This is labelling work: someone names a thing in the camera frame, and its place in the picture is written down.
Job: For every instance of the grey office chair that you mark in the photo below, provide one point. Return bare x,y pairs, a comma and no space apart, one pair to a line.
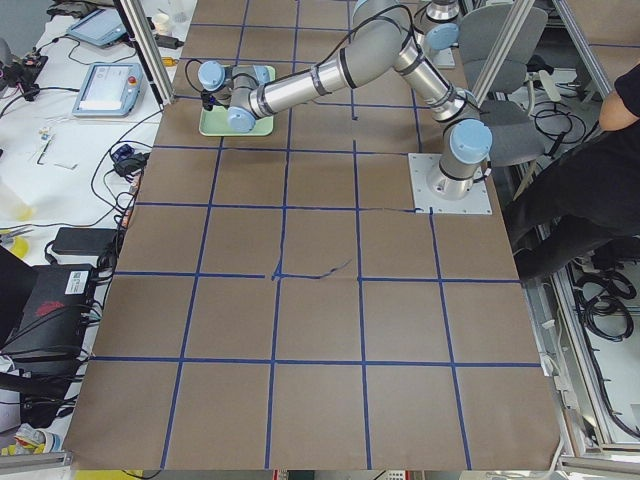
515,139

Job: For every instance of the black computer box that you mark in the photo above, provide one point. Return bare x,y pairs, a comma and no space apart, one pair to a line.
44,308

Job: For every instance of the person in black clothes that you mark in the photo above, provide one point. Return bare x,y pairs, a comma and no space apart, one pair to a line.
587,197

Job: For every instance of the teach pendant far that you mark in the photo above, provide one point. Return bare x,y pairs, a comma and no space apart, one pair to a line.
101,28

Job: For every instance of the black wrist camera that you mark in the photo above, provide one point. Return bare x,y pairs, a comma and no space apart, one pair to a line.
208,100

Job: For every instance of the aluminium frame post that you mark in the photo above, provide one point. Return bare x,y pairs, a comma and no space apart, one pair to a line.
140,33

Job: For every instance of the light green tray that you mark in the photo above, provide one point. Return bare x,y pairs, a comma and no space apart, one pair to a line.
260,127

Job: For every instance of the gold metal cylinder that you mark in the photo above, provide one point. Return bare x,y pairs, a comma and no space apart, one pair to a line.
170,62

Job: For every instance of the black power brick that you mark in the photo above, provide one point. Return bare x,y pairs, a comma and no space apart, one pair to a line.
83,241

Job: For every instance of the teach pendant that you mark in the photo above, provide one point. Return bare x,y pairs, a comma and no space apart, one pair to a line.
109,90
101,28

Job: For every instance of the black power adapter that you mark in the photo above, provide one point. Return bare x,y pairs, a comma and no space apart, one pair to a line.
169,42

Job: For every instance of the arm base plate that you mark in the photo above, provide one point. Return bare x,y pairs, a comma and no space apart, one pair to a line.
442,59
435,193

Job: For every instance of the teach pendant near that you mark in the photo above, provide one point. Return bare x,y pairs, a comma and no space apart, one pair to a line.
109,90

